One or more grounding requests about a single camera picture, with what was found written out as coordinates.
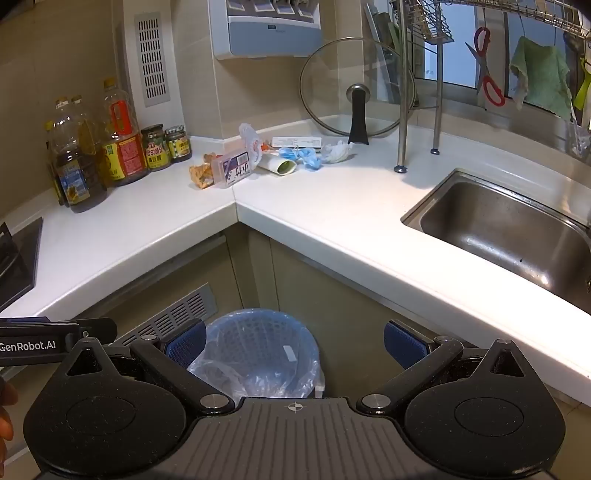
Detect large dark oil bottle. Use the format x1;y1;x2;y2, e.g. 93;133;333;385
46;95;109;214

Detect black cooktop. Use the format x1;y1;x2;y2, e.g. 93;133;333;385
0;217;44;312

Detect person's left hand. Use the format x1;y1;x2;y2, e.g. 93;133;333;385
0;376;19;464

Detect oil bottle with orange handle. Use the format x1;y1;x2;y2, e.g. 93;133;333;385
99;78;149;186

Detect white wall water purifier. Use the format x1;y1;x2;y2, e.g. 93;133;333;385
208;0;324;61

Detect red bottle cap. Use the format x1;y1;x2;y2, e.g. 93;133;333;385
210;151;254;189

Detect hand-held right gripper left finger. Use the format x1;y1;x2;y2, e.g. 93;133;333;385
60;318;236;416

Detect beige kitchen base cabinet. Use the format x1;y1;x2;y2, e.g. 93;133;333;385
69;224;467;400

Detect glass pot lid black handle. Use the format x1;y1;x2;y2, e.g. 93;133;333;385
299;38;416;145

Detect grey cutting board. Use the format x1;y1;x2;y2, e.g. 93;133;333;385
365;4;402;102

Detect white tissue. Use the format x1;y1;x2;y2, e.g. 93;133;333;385
321;141;354;164

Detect window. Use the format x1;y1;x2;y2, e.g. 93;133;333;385
416;4;591;100

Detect bean paste jar yellow label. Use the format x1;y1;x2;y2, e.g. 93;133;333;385
141;124;171;172

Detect blue mesh trash bin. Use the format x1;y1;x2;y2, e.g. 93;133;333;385
187;308;326;398

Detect white wall vent grille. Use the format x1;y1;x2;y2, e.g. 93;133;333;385
134;11;168;108

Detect clear hanging plastic bag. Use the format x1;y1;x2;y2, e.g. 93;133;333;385
566;111;591;160

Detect brown wrapper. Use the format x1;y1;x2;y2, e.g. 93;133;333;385
188;152;218;190

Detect white medicine box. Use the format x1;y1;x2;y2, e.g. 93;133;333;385
271;136;322;149

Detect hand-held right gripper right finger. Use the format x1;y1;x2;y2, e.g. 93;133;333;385
355;320;527;416

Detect white plastic bag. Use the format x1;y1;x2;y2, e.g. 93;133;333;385
238;123;265;155

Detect white paper cup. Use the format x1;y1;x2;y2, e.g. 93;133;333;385
257;154;296;177

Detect red handled scissors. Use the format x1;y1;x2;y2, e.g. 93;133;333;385
464;27;506;108

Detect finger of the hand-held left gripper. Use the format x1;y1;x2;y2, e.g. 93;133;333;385
78;318;117;344

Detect green dish cloth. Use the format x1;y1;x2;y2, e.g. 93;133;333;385
509;36;573;120

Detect dark sauce bottle yellow cap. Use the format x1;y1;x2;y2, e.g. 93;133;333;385
45;121;63;206

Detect steel sink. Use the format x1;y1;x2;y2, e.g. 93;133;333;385
401;170;591;315

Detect small jar green lid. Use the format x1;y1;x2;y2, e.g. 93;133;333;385
164;127;193;163

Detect yellow green hanging utensil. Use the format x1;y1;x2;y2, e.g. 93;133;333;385
573;46;591;130

